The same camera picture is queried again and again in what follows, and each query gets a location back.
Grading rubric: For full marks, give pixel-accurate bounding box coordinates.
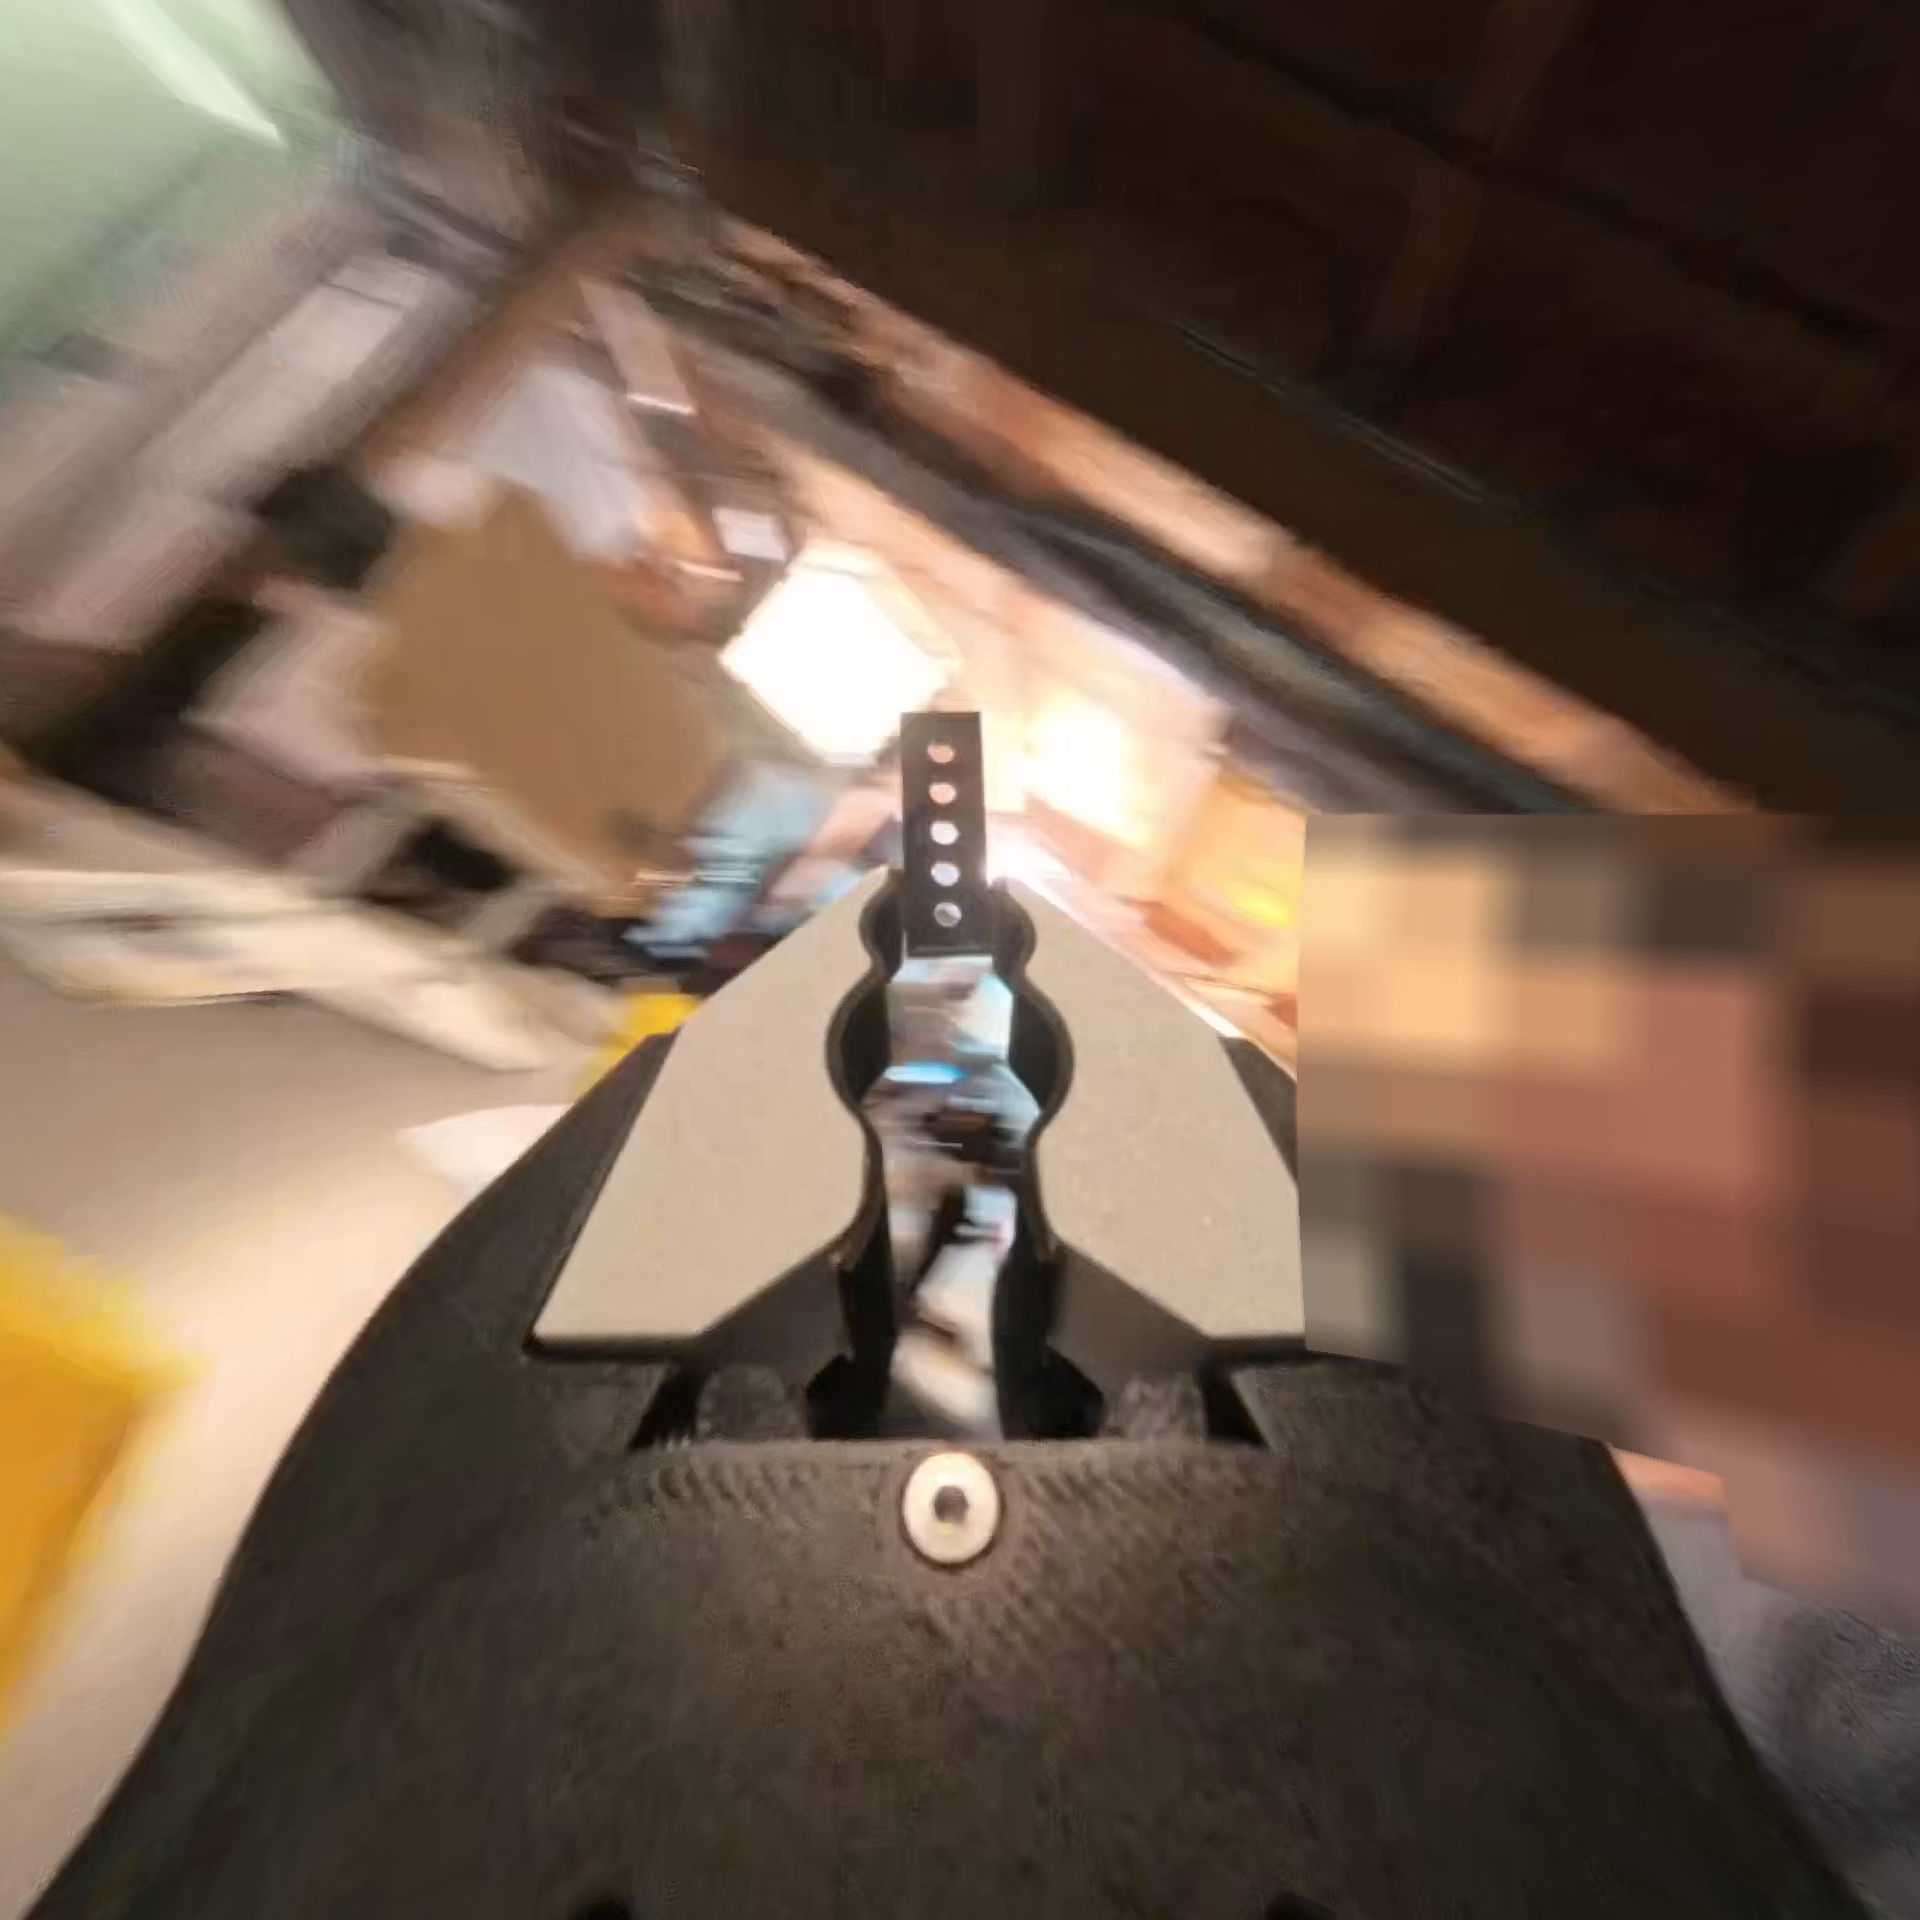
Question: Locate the yellow plastic bin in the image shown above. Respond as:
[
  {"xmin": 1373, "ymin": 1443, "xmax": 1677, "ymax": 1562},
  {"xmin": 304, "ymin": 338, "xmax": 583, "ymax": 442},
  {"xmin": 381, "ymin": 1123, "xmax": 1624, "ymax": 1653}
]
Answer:
[{"xmin": 0, "ymin": 1210, "xmax": 203, "ymax": 1705}]

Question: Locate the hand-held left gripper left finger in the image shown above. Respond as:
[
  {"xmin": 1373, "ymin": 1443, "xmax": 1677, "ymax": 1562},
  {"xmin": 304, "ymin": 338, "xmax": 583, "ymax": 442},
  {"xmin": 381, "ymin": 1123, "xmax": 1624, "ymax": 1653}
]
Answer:
[{"xmin": 531, "ymin": 869, "xmax": 903, "ymax": 1443}]

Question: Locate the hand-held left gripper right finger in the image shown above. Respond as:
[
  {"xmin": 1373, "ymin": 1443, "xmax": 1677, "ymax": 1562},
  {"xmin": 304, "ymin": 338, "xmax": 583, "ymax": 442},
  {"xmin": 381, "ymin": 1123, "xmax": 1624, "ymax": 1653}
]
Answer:
[{"xmin": 982, "ymin": 877, "xmax": 1306, "ymax": 1443}]

